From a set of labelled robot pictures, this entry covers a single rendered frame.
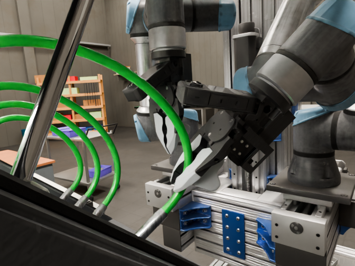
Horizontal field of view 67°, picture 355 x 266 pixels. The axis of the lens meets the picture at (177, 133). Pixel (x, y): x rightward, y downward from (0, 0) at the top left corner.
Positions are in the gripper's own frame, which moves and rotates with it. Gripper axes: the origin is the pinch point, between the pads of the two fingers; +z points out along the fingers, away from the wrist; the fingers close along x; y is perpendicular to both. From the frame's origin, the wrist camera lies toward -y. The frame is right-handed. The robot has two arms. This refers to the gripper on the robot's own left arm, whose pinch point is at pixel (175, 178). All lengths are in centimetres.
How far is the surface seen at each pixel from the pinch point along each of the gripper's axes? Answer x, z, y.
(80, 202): 18.1, 23.8, -3.7
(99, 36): 1103, 68, -61
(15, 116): 24.5, 17.3, -25.6
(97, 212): 11.7, 19.6, -1.4
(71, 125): 22.3, 11.0, -15.7
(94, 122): 16.8, 5.6, -13.1
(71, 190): 25.5, 26.7, -5.5
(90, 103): 816, 226, 48
